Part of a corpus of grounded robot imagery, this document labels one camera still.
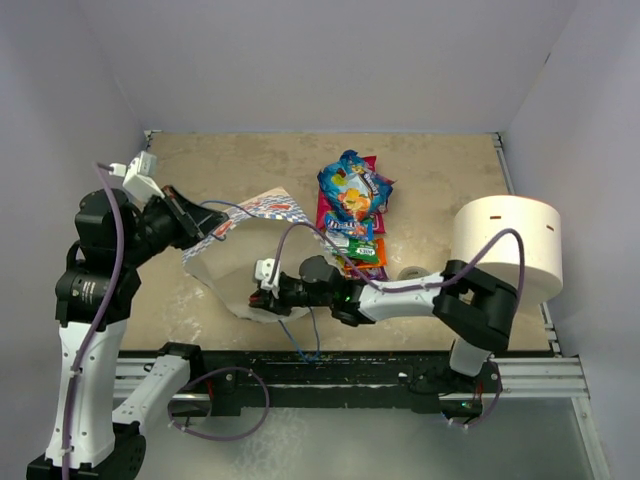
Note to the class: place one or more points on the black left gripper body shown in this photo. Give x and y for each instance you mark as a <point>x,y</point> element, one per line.
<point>171,207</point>

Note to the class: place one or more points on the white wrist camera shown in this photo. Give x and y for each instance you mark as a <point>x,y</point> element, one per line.
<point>137,176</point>
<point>266,275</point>

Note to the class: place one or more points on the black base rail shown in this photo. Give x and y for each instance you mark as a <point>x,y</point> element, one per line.
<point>419,381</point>

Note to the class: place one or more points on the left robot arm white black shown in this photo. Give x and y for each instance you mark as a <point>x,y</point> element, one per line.
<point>92,439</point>

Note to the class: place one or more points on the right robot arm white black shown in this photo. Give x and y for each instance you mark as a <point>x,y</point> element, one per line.
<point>474,304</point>

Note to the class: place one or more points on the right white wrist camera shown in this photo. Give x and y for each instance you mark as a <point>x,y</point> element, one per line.
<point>266,275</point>

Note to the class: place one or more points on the blue colourful snack bag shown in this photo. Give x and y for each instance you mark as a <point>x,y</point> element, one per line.
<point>353,188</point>

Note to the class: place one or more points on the blue checkered paper bag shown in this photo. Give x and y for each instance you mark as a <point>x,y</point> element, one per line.
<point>225,260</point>

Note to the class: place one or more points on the clear tape roll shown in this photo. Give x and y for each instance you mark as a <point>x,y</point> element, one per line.
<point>412,272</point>

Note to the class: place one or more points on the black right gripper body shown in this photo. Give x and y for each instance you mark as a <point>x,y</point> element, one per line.
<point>292,292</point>

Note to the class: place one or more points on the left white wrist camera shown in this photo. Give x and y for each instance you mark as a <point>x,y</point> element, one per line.
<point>137,176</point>

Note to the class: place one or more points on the purple Fox's candy bag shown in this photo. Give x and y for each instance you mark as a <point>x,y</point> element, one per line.
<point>373,271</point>

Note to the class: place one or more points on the red Real chips bag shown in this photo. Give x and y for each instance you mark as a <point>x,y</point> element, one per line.
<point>324,206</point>

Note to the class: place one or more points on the orange snack box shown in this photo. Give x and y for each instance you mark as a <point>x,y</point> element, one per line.
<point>380,252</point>

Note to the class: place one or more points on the aluminium frame rails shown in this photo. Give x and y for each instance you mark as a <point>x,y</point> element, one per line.
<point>520,245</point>

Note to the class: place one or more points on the blue M&M's candy packet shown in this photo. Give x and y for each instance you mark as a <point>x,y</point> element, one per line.
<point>340,232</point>

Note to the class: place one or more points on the green snack pack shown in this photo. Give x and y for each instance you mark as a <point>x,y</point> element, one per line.
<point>339,243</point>

